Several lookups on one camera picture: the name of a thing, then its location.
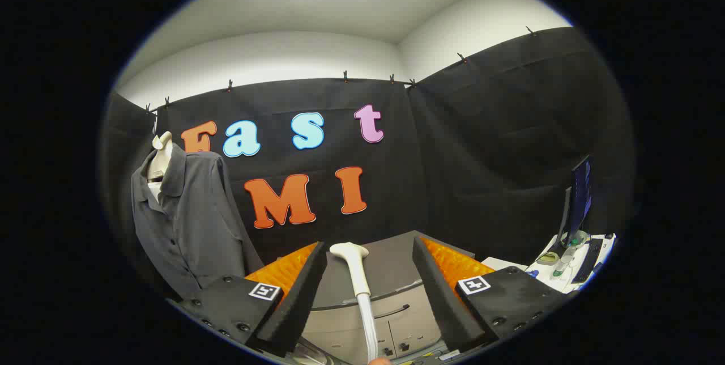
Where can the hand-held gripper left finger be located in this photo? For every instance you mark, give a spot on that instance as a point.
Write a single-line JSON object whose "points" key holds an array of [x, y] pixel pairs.
{"points": [[297, 302]]}

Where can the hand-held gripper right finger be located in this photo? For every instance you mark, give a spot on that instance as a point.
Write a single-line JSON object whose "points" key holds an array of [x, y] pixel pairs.
{"points": [[447, 302]]}

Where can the white garment steamer head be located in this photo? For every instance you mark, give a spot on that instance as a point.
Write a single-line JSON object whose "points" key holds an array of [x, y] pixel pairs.
{"points": [[355, 266]]}

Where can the dark grey collared shirt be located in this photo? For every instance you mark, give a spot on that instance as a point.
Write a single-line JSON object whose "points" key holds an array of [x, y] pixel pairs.
{"points": [[192, 223]]}

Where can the cream mannequin garment hanger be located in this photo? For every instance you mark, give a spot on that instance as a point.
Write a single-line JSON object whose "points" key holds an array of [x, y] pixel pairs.
{"points": [[161, 158]]}

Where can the grey cabinet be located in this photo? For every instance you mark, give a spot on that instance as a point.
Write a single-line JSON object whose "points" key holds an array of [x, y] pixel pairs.
{"points": [[391, 268]]}

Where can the round yellowish container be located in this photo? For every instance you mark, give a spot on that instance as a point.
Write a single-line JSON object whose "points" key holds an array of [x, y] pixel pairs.
{"points": [[548, 258]]}

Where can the green-capped clear bottle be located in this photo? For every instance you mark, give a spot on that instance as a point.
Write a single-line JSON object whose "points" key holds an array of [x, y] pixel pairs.
{"points": [[562, 263]]}

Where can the black keyboard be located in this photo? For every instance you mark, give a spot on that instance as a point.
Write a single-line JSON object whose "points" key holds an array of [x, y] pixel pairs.
{"points": [[589, 260]]}

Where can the black computer monitor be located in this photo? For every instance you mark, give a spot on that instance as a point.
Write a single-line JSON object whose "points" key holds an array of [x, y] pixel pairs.
{"points": [[580, 195]]}

